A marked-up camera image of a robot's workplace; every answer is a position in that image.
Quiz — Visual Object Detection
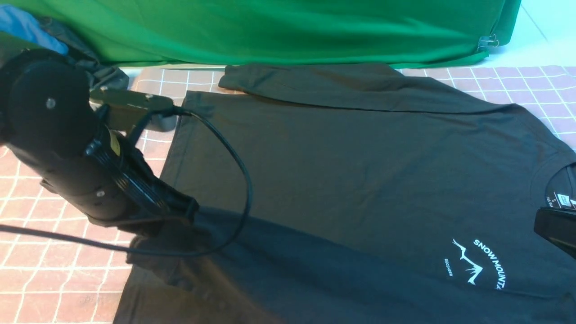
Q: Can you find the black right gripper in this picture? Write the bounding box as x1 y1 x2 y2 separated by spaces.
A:
534 207 576 259

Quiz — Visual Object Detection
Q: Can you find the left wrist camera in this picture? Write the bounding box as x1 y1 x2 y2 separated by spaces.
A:
89 87 174 132

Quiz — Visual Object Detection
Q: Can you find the pink checkered tablecloth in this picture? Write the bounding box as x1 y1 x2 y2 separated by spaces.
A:
1 65 575 324

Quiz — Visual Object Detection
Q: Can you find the dark gray crumpled garment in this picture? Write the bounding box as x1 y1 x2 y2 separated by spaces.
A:
36 16 130 90

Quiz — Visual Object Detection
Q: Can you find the black left camera cable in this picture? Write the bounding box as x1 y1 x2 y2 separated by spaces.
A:
0 106 253 258

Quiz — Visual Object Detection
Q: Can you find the blue crumpled garment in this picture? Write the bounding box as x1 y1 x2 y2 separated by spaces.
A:
0 4 69 55

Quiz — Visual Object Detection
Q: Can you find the green backdrop cloth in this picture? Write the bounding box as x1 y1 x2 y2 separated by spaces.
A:
9 0 521 68

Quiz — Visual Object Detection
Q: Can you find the dark gray long-sleeve top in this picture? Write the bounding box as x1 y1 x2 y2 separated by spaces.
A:
113 64 575 324

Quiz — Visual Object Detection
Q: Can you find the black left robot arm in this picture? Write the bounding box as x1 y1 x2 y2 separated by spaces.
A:
1 49 199 236

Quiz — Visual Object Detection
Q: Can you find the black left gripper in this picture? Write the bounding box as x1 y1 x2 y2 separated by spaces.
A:
40 128 199 237

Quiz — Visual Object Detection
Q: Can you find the metal binder clip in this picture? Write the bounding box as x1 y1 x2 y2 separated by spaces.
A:
477 34 500 51

